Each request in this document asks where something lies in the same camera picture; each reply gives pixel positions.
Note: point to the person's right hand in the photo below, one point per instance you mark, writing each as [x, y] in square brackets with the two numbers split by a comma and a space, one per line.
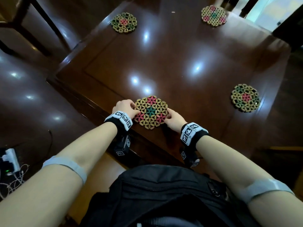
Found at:
[177, 122]

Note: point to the coaster with red centre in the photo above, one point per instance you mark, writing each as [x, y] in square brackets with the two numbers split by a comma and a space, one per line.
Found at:
[124, 22]

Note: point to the dark furniture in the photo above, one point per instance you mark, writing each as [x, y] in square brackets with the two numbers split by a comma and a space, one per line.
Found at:
[291, 30]

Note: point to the dark wooden table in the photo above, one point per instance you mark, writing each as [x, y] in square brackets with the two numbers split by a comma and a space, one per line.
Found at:
[177, 56]

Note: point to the person's left forearm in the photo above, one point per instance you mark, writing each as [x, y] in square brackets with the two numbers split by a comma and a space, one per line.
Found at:
[82, 153]

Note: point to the dark wooden chair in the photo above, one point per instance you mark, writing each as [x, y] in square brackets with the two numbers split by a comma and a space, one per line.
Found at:
[11, 9]
[249, 7]

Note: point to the coaster with green centre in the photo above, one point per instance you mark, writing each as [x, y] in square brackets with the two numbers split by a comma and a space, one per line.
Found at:
[213, 16]
[150, 112]

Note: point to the white power strip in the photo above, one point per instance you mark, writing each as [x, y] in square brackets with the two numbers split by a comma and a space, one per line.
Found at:
[10, 160]

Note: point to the person's right forearm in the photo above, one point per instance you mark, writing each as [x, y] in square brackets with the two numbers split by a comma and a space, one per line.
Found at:
[225, 163]

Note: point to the black wristband with white markers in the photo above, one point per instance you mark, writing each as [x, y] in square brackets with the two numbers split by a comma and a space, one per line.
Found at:
[123, 118]
[191, 132]

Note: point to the black front bag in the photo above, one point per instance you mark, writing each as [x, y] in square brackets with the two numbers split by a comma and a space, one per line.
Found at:
[165, 189]

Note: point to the person's left hand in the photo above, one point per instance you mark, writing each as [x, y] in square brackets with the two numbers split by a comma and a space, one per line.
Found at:
[125, 107]

